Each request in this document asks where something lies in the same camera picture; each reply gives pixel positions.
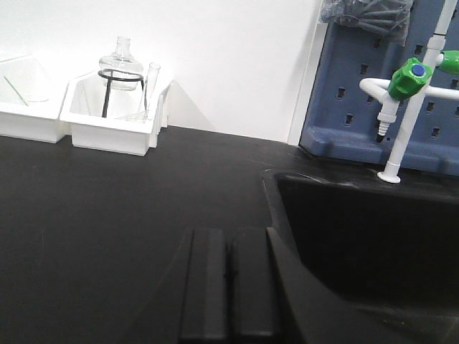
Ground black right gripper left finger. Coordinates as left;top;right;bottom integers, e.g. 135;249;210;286
179;229;229;340

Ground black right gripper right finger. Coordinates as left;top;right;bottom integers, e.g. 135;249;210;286
231;227;282;337

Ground black lab sink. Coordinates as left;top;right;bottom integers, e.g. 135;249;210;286
262;170;458;343

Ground blue pegboard drying rack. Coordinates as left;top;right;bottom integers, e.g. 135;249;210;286
300;1;458;176

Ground white right storage bin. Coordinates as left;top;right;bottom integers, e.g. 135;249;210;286
60;72;173;156

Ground white storage bin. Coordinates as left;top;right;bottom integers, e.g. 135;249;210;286
1;51;67;143
60;72;173;156

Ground glass test tube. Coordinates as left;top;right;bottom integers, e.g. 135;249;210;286
143;62;161;119

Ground round-bottom glass flask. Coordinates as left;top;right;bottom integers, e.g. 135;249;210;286
99;37;143;80

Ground white lab faucet green knobs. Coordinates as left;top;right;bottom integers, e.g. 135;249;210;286
359;1;458;183

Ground white middle storage bin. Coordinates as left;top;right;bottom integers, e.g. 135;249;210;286
1;51;67;143

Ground plastic bag of pegs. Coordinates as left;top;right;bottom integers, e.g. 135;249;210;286
320;0;414;46

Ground black wire tripod stand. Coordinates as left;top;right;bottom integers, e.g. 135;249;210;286
98;68;145;118

